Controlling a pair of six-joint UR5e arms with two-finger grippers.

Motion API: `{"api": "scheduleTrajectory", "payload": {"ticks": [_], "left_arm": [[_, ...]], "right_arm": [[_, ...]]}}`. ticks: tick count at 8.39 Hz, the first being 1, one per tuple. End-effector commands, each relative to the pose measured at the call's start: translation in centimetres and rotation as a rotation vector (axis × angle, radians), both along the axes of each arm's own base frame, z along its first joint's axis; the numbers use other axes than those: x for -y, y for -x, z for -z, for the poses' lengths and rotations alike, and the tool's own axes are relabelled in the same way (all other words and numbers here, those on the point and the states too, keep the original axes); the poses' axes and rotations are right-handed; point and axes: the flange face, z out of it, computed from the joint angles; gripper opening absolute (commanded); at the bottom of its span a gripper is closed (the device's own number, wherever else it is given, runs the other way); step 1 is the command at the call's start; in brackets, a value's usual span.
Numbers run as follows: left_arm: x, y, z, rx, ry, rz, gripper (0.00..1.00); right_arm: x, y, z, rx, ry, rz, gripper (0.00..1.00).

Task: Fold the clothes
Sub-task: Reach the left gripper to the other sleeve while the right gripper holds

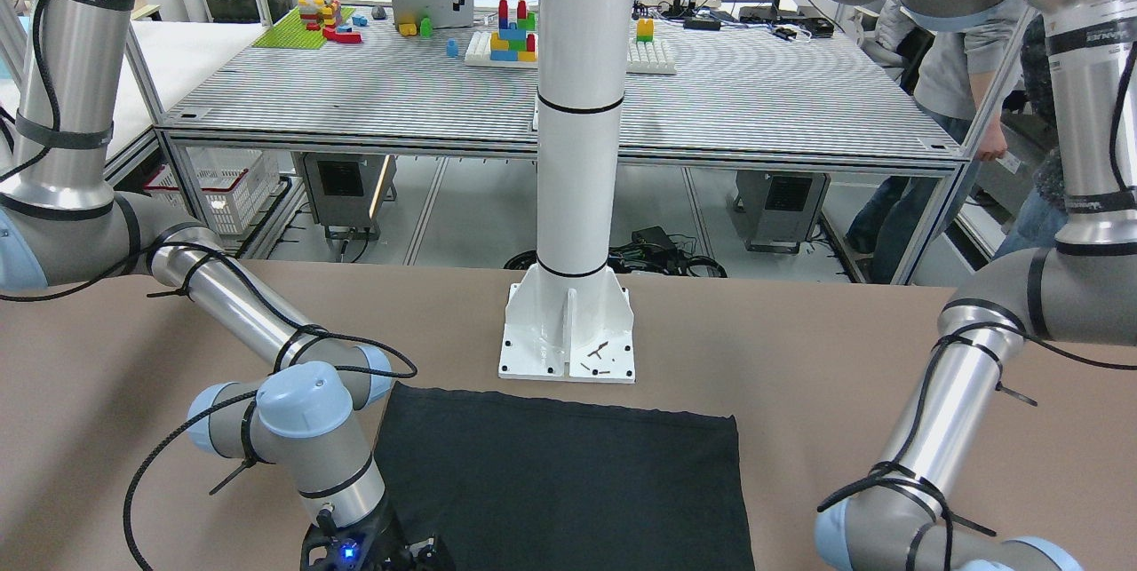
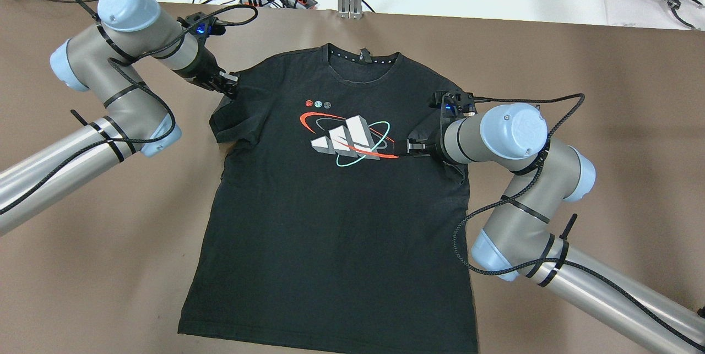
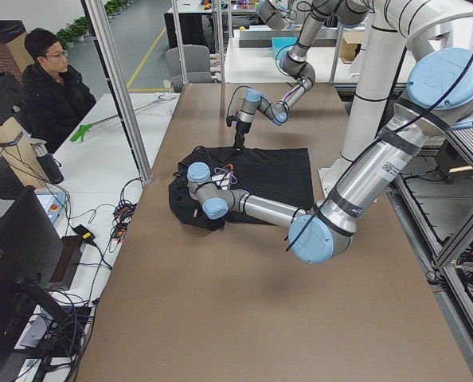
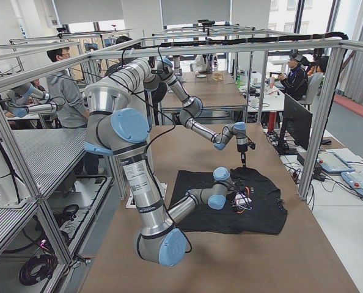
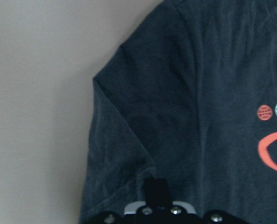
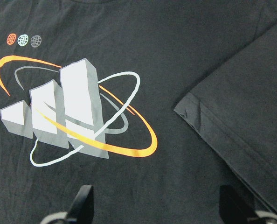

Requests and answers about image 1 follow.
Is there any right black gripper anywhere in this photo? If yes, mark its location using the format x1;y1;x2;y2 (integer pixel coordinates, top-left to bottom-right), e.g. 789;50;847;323
354;508;456;570

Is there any black printed t-shirt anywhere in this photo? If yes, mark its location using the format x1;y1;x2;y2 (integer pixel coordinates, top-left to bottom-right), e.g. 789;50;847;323
375;384;755;570

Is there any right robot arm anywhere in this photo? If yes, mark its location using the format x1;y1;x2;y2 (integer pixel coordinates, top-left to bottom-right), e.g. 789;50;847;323
3;0;455;570

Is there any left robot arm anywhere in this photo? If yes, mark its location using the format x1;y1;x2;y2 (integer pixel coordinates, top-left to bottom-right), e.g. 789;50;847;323
814;0;1136;570

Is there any grey control box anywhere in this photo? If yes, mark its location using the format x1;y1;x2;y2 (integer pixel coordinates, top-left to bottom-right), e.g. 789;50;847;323
735;169;830;254
293;154;397;241

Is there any white plastic crate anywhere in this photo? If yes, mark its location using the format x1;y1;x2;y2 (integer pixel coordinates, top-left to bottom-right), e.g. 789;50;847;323
186;147;280;235

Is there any colourful lego block stack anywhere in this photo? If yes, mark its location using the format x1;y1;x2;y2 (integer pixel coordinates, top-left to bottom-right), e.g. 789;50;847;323
489;0;537;66

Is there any green lego baseplate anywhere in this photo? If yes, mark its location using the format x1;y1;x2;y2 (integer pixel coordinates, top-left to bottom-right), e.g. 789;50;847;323
252;7;364;50

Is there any white lego baseplate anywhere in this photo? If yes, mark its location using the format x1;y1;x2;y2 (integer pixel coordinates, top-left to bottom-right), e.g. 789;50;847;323
626;38;678;75

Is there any striped workbench table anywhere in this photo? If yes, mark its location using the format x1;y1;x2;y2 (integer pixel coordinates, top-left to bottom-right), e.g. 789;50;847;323
153;0;971;288

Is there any yellow lego block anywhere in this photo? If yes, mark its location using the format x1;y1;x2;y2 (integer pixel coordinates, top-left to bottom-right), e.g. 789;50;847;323
636;17;655;44

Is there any standing person in grey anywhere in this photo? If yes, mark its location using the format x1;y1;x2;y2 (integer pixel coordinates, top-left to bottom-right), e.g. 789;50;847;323
846;0;1026;284

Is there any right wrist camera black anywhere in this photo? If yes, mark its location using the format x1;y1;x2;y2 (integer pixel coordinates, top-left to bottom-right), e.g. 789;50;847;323
299;524;367;570

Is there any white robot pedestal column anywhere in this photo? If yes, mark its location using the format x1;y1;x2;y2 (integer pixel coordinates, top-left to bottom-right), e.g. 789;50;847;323
498;0;637;384

